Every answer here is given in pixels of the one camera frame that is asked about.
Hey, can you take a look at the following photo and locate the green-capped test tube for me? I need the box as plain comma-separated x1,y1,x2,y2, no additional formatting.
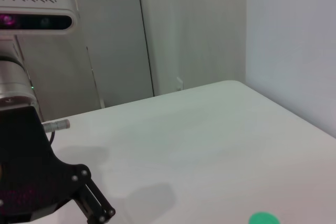
248,211,281,224

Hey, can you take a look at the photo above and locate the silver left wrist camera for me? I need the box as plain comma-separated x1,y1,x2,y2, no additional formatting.
0,0,80,36

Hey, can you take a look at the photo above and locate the left gripper cable with plugs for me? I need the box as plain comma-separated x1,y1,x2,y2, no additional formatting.
41,119,71,146

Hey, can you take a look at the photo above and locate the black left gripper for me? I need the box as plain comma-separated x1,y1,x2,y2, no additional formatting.
0,105,117,224

